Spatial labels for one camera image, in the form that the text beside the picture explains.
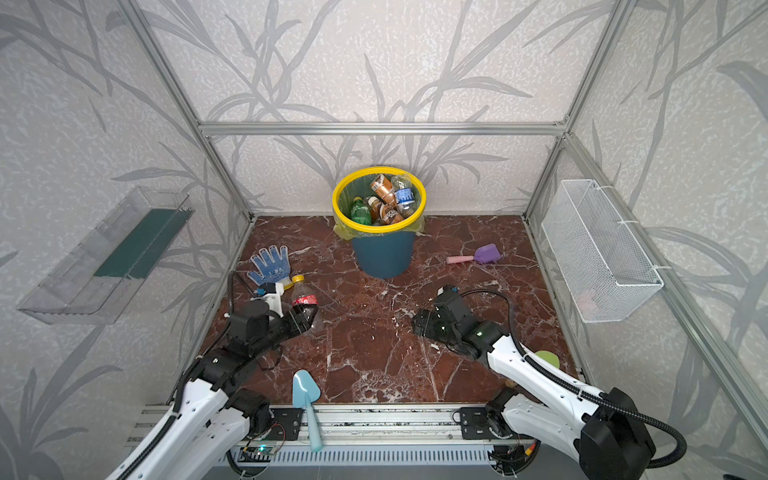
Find teal bin with yellow rim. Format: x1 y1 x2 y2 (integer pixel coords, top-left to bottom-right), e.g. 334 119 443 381
331 166 428 281

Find blue dotted work glove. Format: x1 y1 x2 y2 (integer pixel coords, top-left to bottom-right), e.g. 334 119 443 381
247 245 291 286

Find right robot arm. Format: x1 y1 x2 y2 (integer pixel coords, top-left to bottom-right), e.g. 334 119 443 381
411 285 688 479

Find brown coffee bottle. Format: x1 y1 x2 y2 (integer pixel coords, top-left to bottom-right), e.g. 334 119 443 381
370 174 396 205
366 196 404 226

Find aluminium front rail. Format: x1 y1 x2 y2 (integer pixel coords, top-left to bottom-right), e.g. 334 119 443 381
122 403 625 448

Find Pepsi bottle blue cap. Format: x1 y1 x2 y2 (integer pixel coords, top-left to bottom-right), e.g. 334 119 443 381
391 175 417 218

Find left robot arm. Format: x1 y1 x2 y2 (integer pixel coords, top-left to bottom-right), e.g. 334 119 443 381
108 299 319 479

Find purple pink toy scoop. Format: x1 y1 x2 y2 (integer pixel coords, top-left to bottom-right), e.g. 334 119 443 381
446 243 502 265

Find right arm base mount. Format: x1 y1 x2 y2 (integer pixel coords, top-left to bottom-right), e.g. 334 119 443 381
451 406 499 441

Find yellow-green bin liner bag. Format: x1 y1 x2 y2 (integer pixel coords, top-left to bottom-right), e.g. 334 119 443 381
331 166 427 240

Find small circuit board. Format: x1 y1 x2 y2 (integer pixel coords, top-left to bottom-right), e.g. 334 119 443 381
235 444 283 463

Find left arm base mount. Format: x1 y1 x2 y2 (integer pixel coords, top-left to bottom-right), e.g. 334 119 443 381
245 407 304 441

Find white wire mesh basket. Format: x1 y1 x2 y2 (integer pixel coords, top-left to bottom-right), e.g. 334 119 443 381
542 179 664 323

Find clear acrylic wall shelf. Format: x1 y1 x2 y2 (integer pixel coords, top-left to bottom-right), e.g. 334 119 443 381
18 187 194 325

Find light blue plastic trowel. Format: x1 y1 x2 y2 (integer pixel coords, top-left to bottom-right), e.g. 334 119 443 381
292 370 323 452

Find red label bottle yellow cap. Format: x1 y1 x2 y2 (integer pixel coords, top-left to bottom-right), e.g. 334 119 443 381
290 275 324 336

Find light green plastic piece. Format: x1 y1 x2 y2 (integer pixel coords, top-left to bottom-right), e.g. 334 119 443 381
536 350 561 369

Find green Sprite bottle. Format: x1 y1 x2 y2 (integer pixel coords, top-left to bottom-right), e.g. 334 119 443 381
349 197 373 226

